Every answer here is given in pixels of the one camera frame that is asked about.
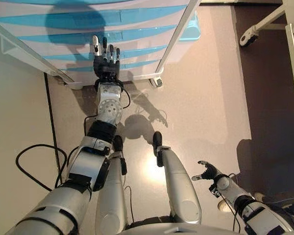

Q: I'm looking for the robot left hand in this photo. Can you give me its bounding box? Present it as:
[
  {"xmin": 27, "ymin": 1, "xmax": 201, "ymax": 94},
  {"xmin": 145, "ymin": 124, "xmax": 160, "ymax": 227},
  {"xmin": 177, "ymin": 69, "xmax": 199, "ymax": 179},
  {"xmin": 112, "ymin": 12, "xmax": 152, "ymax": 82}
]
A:
[{"xmin": 89, "ymin": 35, "xmax": 121, "ymax": 80}]

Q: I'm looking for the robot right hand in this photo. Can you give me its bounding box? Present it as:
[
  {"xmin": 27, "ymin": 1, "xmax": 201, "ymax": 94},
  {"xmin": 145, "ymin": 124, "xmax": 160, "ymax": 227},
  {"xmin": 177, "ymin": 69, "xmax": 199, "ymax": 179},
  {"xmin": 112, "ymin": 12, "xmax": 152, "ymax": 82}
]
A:
[{"xmin": 191, "ymin": 160, "xmax": 218, "ymax": 182}]

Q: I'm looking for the blue fronted cart drawer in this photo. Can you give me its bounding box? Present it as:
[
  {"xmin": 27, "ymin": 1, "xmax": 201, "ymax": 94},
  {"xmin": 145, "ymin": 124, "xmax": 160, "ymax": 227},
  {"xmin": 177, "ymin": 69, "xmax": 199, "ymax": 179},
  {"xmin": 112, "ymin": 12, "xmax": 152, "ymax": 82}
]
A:
[{"xmin": 16, "ymin": 23, "xmax": 181, "ymax": 53}]

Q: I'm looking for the robot right leg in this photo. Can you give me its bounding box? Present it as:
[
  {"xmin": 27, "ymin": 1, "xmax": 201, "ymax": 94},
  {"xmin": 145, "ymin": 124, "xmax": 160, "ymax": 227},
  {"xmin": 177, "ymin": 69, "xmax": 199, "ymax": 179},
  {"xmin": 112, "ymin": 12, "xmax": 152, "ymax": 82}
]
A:
[{"xmin": 153, "ymin": 131, "xmax": 203, "ymax": 225}]

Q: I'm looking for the grey cart caster wheel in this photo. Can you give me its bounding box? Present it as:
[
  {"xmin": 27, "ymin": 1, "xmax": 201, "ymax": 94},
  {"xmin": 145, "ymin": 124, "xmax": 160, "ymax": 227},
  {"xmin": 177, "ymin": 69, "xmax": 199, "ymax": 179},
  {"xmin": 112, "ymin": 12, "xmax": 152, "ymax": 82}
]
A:
[{"xmin": 149, "ymin": 77, "xmax": 163, "ymax": 88}]

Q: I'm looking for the robot silver waist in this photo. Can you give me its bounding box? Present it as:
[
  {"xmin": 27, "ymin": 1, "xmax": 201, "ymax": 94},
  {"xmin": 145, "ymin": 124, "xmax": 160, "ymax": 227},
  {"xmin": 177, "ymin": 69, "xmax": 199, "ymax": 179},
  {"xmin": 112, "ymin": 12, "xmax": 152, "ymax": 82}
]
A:
[{"xmin": 122, "ymin": 221, "xmax": 236, "ymax": 235}]

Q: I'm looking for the white blue medical cart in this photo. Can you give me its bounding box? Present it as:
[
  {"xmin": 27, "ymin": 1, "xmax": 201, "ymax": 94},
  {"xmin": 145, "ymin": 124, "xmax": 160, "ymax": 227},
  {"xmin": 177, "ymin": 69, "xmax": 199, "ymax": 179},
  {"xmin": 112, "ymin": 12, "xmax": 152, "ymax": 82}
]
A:
[{"xmin": 0, "ymin": 0, "xmax": 201, "ymax": 91}]

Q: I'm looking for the light blue waste bin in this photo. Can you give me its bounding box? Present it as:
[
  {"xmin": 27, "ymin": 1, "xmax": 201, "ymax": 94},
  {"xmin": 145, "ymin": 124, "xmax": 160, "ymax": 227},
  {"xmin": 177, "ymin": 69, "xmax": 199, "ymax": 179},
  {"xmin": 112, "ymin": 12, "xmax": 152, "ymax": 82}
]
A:
[{"xmin": 179, "ymin": 11, "xmax": 201, "ymax": 42}]

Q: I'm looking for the white bed caster wheel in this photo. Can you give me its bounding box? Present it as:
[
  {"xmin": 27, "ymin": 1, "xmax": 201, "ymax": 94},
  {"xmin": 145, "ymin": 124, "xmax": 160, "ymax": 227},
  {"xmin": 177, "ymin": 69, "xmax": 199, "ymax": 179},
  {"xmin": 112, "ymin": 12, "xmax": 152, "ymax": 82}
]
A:
[{"xmin": 239, "ymin": 26, "xmax": 259, "ymax": 47}]

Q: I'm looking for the white hospital bed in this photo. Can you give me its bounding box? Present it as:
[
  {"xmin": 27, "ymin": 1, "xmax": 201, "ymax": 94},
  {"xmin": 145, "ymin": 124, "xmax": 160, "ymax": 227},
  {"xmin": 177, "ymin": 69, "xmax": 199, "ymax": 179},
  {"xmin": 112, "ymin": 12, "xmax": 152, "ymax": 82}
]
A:
[{"xmin": 240, "ymin": 0, "xmax": 294, "ymax": 118}]

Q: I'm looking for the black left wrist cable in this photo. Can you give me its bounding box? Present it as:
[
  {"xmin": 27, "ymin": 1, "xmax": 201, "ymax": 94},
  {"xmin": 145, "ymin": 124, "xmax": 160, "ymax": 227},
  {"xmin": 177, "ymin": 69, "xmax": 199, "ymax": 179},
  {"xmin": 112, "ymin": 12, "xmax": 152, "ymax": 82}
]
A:
[{"xmin": 84, "ymin": 79, "xmax": 132, "ymax": 135}]

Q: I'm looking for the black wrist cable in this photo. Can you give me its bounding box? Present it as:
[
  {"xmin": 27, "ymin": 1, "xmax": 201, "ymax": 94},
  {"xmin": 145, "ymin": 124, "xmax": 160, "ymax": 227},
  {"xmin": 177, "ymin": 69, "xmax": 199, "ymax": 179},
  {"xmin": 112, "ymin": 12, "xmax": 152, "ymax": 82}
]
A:
[
  {"xmin": 227, "ymin": 172, "xmax": 242, "ymax": 233},
  {"xmin": 84, "ymin": 79, "xmax": 132, "ymax": 135}
]

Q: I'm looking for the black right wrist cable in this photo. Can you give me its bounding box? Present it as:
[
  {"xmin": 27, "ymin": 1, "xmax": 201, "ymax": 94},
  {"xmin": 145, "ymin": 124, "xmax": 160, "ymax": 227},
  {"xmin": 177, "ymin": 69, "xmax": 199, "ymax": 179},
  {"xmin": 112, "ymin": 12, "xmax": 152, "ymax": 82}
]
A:
[{"xmin": 227, "ymin": 172, "xmax": 242, "ymax": 233}]

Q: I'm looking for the thin black cable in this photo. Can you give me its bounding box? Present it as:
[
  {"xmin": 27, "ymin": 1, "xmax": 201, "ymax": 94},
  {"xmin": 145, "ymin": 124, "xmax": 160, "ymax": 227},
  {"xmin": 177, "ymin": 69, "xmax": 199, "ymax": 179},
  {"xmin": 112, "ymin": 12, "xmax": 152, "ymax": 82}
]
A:
[{"xmin": 123, "ymin": 172, "xmax": 136, "ymax": 223}]

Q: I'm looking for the thick black floor cable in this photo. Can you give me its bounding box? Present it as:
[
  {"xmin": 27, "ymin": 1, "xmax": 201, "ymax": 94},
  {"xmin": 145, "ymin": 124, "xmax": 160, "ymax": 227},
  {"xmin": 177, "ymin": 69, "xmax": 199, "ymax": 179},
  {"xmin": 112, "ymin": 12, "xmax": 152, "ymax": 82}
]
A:
[{"xmin": 16, "ymin": 143, "xmax": 68, "ymax": 191}]

